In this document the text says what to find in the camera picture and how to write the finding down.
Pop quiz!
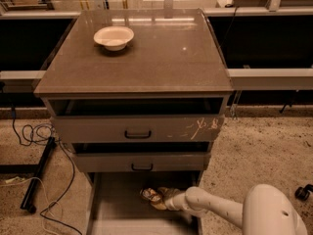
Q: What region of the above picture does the white paper bowl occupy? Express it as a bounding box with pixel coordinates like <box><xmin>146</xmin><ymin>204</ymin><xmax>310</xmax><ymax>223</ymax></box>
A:
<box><xmin>93</xmin><ymin>26</ymin><xmax>134</xmax><ymax>51</ymax></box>

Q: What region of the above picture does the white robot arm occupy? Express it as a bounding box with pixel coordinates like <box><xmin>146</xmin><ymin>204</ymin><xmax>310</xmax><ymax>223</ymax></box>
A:
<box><xmin>146</xmin><ymin>184</ymin><xmax>308</xmax><ymax>235</ymax></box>

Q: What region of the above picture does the grey drawer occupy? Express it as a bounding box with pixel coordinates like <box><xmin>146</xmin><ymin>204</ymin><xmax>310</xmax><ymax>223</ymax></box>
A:
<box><xmin>72</xmin><ymin>152</ymin><xmax>210</xmax><ymax>172</ymax></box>
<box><xmin>86</xmin><ymin>171</ymin><xmax>202</xmax><ymax>235</ymax></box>
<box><xmin>51</xmin><ymin>116</ymin><xmax>224</xmax><ymax>144</ymax></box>

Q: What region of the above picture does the middle grey drawer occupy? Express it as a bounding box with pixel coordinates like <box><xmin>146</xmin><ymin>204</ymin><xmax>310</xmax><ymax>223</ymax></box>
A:
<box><xmin>72</xmin><ymin>152</ymin><xmax>210</xmax><ymax>172</ymax></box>

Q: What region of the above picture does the left grey metal rail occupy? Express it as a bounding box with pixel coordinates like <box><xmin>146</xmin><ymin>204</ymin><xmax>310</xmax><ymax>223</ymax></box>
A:
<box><xmin>0</xmin><ymin>70</ymin><xmax>45</xmax><ymax>93</ymax></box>

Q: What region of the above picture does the bottom grey drawer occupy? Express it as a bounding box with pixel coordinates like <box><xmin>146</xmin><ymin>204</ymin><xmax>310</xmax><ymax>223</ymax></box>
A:
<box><xmin>86</xmin><ymin>171</ymin><xmax>202</xmax><ymax>235</ymax></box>

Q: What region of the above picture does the black metal stand leg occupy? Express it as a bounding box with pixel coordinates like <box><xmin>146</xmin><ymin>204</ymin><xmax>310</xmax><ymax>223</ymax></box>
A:
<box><xmin>0</xmin><ymin>137</ymin><xmax>56</xmax><ymax>213</ymax></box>

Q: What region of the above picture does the top grey drawer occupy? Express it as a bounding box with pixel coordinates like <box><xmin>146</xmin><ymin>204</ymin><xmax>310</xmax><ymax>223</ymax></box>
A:
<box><xmin>51</xmin><ymin>116</ymin><xmax>224</xmax><ymax>144</ymax></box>

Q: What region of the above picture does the white floor cable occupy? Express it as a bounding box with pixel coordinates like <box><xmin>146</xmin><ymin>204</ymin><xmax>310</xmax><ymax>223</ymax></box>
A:
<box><xmin>0</xmin><ymin>175</ymin><xmax>64</xmax><ymax>235</ymax></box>

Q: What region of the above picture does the black caster wheel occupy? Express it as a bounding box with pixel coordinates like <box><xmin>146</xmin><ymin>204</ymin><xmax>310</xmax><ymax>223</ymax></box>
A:
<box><xmin>294</xmin><ymin>184</ymin><xmax>313</xmax><ymax>201</ymax></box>

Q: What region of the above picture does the crushed orange can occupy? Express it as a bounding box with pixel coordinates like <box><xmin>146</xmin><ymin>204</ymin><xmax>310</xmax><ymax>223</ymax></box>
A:
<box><xmin>140</xmin><ymin>188</ymin><xmax>162</xmax><ymax>204</ymax></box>

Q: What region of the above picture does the grey drawer cabinet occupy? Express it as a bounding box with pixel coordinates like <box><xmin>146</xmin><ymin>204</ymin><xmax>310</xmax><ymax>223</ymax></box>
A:
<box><xmin>33</xmin><ymin>9</ymin><xmax>234</xmax><ymax>235</ymax></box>

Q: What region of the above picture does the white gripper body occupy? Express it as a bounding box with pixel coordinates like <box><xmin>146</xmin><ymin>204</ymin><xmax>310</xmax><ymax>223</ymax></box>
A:
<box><xmin>164</xmin><ymin>192</ymin><xmax>186</xmax><ymax>211</ymax></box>

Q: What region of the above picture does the black floor cable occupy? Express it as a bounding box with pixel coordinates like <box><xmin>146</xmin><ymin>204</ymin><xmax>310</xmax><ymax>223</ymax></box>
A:
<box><xmin>9</xmin><ymin>105</ymin><xmax>84</xmax><ymax>235</ymax></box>

